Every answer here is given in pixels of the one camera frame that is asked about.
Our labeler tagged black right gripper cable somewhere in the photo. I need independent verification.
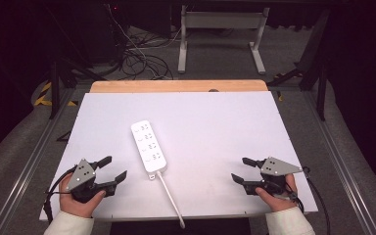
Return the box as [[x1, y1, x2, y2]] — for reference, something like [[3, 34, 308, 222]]
[[285, 165, 332, 235]]

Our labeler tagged white floor cable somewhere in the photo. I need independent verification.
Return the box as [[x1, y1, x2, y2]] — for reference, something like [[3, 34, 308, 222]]
[[106, 3, 184, 63]]

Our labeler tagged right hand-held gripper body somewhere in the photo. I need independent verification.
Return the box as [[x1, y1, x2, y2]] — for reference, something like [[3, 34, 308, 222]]
[[243, 156, 305, 199]]

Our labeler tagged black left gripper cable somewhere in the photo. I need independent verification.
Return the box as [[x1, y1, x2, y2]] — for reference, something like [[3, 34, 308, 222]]
[[43, 164, 78, 224]]

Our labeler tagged white metal desk frame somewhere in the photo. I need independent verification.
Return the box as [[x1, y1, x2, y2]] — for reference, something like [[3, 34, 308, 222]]
[[177, 5, 271, 75]]

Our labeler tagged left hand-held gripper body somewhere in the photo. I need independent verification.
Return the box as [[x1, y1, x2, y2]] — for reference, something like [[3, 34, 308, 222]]
[[66, 158, 118, 204]]

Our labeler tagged tangle of black floor cables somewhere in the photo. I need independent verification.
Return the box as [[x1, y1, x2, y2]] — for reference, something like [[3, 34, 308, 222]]
[[118, 30, 174, 81]]

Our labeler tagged person's right hand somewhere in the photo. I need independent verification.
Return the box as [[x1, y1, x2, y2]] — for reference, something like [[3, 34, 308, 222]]
[[255, 173, 300, 213]]

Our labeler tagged person's left hand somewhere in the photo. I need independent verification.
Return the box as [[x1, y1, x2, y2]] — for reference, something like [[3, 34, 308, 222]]
[[59, 172, 107, 219]]

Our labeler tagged white power strip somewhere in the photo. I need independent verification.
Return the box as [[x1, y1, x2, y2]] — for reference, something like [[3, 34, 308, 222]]
[[130, 119, 168, 181]]

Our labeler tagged white work board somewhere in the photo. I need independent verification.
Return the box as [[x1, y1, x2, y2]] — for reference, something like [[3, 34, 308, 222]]
[[38, 90, 319, 222]]

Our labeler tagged yellow black hazard tape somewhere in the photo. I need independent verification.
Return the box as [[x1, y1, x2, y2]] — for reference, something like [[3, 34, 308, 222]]
[[33, 80, 79, 108]]

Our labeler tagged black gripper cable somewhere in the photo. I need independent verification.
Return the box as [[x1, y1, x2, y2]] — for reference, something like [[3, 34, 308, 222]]
[[285, 165, 332, 235], [43, 164, 78, 224]]

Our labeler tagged white power strip cable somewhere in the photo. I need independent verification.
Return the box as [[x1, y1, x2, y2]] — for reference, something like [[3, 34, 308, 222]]
[[156, 170, 187, 230]]

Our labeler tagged aluminium floor rail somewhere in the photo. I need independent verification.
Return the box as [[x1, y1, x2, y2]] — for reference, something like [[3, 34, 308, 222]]
[[0, 87, 79, 235], [302, 90, 376, 235]]

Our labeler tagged black equipment cabinet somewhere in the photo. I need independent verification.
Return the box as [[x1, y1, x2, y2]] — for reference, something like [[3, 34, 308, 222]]
[[74, 0, 130, 65]]

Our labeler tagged black metal stand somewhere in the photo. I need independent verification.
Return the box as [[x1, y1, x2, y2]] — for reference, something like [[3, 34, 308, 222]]
[[266, 9, 332, 122], [47, 57, 107, 120]]

